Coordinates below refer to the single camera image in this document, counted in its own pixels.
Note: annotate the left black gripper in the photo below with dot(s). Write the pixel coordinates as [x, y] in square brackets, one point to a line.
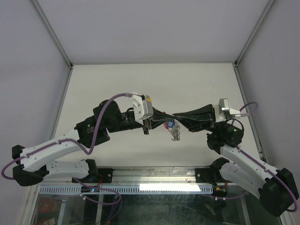
[158, 118]

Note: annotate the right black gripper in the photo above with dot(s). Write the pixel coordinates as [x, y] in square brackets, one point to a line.
[201, 119]

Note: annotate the blue tag key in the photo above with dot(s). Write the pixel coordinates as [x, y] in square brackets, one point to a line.
[170, 123]

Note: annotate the red handled keyring holder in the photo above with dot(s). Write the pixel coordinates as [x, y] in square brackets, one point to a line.
[175, 131]

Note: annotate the yellow tag silver key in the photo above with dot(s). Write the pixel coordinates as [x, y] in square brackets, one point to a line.
[147, 98]

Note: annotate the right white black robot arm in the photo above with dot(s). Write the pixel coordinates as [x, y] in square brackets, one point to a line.
[275, 189]

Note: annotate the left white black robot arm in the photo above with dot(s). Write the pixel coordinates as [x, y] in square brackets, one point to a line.
[38, 163]

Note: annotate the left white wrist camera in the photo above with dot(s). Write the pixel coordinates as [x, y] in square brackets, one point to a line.
[142, 108]

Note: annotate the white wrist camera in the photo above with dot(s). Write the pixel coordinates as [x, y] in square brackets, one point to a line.
[223, 111]
[142, 108]

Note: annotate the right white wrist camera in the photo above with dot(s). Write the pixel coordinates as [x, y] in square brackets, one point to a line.
[223, 111]

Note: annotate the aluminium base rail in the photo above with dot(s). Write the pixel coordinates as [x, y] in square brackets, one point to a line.
[138, 175]

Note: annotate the white slotted cable duct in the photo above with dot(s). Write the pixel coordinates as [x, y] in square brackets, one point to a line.
[128, 189]

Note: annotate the right aluminium frame post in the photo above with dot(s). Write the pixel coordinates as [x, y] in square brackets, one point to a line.
[261, 19]

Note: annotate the aluminium frame post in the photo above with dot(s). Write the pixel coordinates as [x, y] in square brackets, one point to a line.
[261, 19]
[50, 31]

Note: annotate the left aluminium frame post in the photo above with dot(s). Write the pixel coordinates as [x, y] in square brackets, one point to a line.
[50, 31]

